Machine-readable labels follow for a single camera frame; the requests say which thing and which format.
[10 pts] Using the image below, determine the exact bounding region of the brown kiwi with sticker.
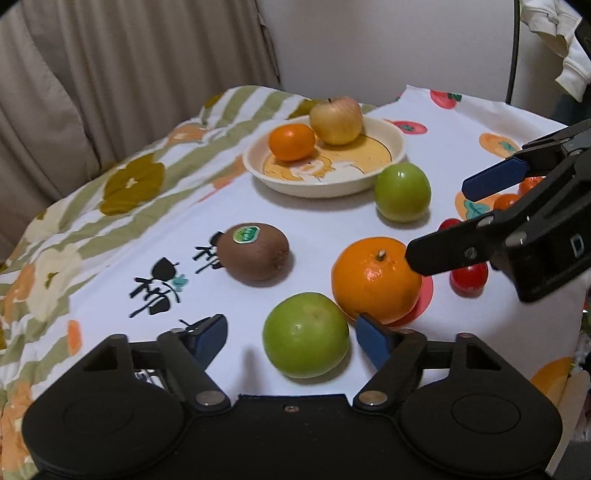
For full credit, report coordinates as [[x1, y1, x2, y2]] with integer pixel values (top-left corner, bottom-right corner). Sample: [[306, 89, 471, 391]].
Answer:
[[216, 222, 291, 282]]

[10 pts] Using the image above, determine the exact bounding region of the green apple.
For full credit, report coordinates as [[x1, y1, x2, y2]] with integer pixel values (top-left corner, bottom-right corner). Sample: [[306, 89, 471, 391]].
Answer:
[[374, 162, 432, 223], [263, 293, 351, 379]]

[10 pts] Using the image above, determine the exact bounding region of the large orange with stem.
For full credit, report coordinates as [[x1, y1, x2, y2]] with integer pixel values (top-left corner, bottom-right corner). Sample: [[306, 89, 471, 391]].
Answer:
[[331, 237, 423, 325]]

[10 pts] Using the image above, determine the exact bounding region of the white hanging garment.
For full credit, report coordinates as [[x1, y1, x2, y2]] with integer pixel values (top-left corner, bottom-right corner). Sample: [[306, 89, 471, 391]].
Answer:
[[519, 0, 591, 103]]

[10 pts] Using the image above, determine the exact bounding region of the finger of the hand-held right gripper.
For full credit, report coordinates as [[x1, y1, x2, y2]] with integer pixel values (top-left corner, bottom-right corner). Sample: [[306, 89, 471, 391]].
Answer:
[[405, 203, 525, 278], [462, 119, 591, 202]]

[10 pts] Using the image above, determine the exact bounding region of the yellow-red apple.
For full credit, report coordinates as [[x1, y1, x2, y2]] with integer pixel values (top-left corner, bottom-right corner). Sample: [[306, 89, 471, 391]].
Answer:
[[309, 96, 365, 146]]

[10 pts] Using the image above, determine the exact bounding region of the cream ceramic bowl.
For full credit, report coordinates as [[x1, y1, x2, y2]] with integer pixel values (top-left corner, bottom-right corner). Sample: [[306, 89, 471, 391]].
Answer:
[[242, 115, 409, 198]]

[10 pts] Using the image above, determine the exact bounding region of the black metal stand pole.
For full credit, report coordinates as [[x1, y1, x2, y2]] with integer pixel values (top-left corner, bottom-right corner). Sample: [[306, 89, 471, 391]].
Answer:
[[505, 0, 523, 105]]

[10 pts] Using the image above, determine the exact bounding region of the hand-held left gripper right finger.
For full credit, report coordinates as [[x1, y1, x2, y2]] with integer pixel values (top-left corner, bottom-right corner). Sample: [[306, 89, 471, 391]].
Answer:
[[353, 312, 502, 409]]

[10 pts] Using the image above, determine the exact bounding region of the white persimmon-print tablecloth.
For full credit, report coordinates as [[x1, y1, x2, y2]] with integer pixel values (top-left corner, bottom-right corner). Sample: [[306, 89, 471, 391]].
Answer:
[[69, 84, 591, 402]]

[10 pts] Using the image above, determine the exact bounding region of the beige curtain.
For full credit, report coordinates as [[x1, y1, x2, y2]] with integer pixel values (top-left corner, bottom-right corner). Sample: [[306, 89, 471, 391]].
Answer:
[[0, 0, 283, 252]]

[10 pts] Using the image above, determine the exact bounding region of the dark cloth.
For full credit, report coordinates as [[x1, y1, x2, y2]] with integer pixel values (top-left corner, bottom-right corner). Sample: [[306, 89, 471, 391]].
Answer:
[[553, 83, 591, 126]]

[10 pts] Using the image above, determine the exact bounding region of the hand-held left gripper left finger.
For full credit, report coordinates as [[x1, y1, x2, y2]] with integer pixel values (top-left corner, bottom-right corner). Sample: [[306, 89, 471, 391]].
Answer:
[[83, 314, 232, 409]]

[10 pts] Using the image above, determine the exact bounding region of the small dark orange mandarin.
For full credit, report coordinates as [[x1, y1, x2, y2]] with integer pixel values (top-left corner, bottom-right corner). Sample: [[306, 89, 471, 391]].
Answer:
[[269, 124, 317, 162]]

